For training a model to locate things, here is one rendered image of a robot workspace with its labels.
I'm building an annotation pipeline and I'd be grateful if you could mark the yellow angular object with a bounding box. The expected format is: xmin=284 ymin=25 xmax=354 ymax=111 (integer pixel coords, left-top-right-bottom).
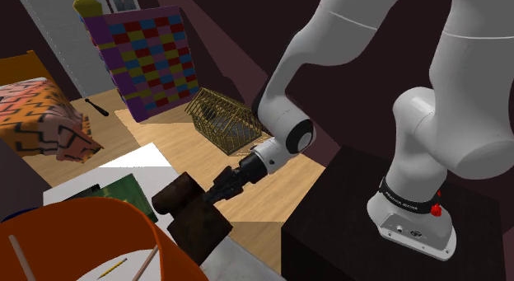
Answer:
xmin=72 ymin=0 xmax=104 ymax=21

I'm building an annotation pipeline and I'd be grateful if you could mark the golden wire cage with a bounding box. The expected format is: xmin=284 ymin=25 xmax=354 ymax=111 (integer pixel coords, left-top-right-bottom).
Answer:
xmin=184 ymin=87 xmax=264 ymax=157

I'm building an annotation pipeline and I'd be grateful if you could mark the dark robot stand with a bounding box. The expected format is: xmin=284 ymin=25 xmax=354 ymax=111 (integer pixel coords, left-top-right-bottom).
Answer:
xmin=281 ymin=145 xmax=507 ymax=281

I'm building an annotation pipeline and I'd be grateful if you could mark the black baseball bat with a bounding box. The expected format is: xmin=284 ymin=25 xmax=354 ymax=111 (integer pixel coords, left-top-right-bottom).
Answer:
xmin=83 ymin=97 xmax=110 ymax=118

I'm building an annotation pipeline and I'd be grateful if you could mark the yellow pencil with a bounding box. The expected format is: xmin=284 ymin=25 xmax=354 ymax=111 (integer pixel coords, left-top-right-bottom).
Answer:
xmin=96 ymin=257 xmax=129 ymax=280

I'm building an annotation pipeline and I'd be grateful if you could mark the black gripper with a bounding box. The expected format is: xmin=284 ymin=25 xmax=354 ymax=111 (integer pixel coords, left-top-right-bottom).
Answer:
xmin=202 ymin=151 xmax=269 ymax=204

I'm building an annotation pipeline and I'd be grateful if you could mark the green book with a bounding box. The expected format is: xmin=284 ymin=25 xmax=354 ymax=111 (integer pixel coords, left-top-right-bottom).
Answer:
xmin=92 ymin=173 xmax=160 ymax=224

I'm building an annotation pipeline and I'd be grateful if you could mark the grey door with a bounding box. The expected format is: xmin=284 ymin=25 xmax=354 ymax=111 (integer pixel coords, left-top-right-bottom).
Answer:
xmin=15 ymin=0 xmax=122 ymax=99

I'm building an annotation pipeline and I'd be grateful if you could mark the framed wall picture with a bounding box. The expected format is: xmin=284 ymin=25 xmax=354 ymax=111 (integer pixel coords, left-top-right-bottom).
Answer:
xmin=107 ymin=0 xmax=142 ymax=14

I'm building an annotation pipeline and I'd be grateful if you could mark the bed with orange patterned blanket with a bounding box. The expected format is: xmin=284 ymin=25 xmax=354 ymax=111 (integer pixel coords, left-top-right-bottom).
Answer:
xmin=0 ymin=49 xmax=105 ymax=164

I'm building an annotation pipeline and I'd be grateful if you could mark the orange lamp shade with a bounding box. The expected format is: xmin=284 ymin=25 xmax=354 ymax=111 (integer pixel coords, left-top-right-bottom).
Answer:
xmin=0 ymin=196 xmax=210 ymax=281

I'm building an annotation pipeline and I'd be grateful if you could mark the multicoloured checkered cabinet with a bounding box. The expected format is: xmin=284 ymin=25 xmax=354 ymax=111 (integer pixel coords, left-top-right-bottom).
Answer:
xmin=82 ymin=5 xmax=201 ymax=124

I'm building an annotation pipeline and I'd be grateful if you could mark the dark brown block figure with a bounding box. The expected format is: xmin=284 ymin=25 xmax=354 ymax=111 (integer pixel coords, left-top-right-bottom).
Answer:
xmin=151 ymin=171 xmax=234 ymax=268

